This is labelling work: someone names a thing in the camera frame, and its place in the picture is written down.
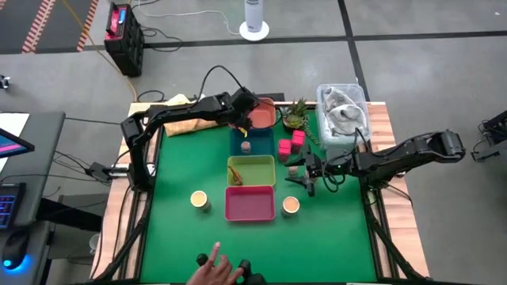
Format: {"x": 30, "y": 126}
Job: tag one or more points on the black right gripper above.
{"x": 330, "y": 163}

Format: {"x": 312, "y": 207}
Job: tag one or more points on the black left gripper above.
{"x": 243, "y": 103}

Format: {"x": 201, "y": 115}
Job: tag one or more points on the orange taco mix packet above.
{"x": 236, "y": 176}
{"x": 244, "y": 131}

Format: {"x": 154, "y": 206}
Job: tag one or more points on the small glass spice jar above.
{"x": 293, "y": 171}
{"x": 245, "y": 147}

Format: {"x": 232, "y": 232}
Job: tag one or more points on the pink-lidded spice tin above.
{"x": 284, "y": 148}
{"x": 298, "y": 139}

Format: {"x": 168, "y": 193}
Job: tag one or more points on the gold-lidded spice jar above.
{"x": 199, "y": 199}
{"x": 291, "y": 205}

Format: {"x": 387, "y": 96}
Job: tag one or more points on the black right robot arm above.
{"x": 396, "y": 158}

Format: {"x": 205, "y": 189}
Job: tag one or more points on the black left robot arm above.
{"x": 178, "y": 112}

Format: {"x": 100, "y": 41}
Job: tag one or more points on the orange round bowl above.
{"x": 263, "y": 116}

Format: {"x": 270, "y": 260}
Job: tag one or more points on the teal plastic bin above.
{"x": 261, "y": 144}

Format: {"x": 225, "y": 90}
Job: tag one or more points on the clear plastic storage container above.
{"x": 321, "y": 130}

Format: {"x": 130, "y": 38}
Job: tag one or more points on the yellow-green plastic bin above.
{"x": 257, "y": 172}

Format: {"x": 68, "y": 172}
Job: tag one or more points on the potted green succulent plant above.
{"x": 295, "y": 116}

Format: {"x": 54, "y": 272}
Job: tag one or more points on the pale yellow cloth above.
{"x": 186, "y": 126}

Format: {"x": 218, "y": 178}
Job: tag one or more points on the pink plastic bin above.
{"x": 249, "y": 206}

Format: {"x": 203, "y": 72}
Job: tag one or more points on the grey cloth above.
{"x": 348, "y": 118}
{"x": 334, "y": 99}

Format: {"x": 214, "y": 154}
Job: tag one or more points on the white cylindrical stand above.
{"x": 253, "y": 16}

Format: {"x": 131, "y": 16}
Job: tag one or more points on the green table mat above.
{"x": 178, "y": 237}

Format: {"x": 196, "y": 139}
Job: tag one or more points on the white power strip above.
{"x": 119, "y": 171}

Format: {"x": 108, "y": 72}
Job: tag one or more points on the person's hand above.
{"x": 214, "y": 271}

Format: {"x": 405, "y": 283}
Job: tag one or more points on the black round knob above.
{"x": 202, "y": 259}

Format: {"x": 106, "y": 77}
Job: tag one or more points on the black and red toolbox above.
{"x": 126, "y": 47}

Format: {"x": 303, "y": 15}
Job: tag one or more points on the black power box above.
{"x": 99, "y": 172}

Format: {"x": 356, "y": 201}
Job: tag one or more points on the white cup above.
{"x": 94, "y": 242}

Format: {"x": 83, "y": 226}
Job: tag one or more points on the black equipment stand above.
{"x": 495, "y": 130}

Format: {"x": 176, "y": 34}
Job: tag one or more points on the grey desk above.
{"x": 39, "y": 158}

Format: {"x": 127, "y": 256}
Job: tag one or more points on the white paper sheet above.
{"x": 14, "y": 120}

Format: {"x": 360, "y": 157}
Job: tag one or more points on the computer monitor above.
{"x": 12, "y": 144}

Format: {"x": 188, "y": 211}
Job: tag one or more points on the backlit black keyboard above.
{"x": 10, "y": 206}

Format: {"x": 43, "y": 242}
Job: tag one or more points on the black computer mouse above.
{"x": 16, "y": 247}

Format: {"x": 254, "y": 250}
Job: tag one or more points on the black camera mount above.
{"x": 247, "y": 271}

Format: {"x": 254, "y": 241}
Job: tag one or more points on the black aluminium table frame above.
{"x": 136, "y": 253}

